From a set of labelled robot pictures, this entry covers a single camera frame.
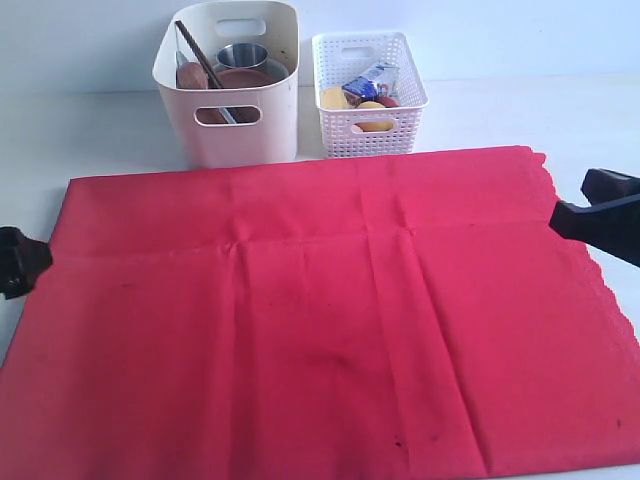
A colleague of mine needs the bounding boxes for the white enamel bowl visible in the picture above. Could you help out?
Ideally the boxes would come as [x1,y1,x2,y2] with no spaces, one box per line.
[262,58,290,83]

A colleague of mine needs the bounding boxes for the yellow cheese wedge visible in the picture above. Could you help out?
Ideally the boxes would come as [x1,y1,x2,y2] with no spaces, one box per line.
[319,86,350,110]

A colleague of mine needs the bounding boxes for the steel table knife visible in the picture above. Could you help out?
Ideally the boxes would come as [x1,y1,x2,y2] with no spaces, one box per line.
[175,50,236,125]

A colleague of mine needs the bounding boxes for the stainless steel cup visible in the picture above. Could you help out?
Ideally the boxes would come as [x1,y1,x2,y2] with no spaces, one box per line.
[216,42,269,70]

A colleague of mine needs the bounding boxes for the brown wooden chopstick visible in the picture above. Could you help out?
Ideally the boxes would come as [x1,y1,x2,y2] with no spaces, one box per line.
[174,20,254,124]
[174,19,254,124]

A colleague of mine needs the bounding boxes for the yellow lemon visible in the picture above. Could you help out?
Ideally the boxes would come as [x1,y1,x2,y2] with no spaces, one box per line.
[357,101,393,132]

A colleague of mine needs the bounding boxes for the white perforated plastic basket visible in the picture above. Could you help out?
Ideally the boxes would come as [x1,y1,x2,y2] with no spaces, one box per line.
[312,31,428,157]

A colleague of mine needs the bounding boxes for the blue white milk carton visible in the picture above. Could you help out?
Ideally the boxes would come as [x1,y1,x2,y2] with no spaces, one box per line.
[342,61,400,101]

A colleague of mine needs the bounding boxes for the red sausage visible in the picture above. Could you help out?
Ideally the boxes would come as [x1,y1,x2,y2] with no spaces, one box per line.
[376,96,399,108]

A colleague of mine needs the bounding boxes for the brown wooden spoon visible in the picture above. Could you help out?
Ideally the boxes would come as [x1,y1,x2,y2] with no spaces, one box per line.
[176,62,208,90]

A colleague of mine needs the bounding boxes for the brown wooden plate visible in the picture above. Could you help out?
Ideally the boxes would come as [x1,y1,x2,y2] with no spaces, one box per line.
[217,68,272,124]

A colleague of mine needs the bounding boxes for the cream plastic bin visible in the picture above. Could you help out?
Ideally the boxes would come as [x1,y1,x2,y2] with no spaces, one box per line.
[152,1,299,168]

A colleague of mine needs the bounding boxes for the red tablecloth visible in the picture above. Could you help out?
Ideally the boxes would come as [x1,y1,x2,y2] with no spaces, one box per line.
[1,146,639,479]

